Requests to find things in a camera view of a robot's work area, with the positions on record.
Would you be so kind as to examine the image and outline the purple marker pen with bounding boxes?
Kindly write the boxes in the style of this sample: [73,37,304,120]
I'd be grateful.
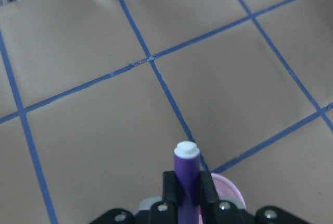
[174,141,200,223]

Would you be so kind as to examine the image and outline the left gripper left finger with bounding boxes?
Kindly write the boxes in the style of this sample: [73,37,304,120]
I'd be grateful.
[162,171,182,207]

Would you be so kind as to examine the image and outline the pink mesh cup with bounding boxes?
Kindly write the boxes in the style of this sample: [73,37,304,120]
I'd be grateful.
[198,173,246,223]

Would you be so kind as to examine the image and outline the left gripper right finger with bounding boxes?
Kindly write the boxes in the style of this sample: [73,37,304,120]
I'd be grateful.
[197,171,220,207]

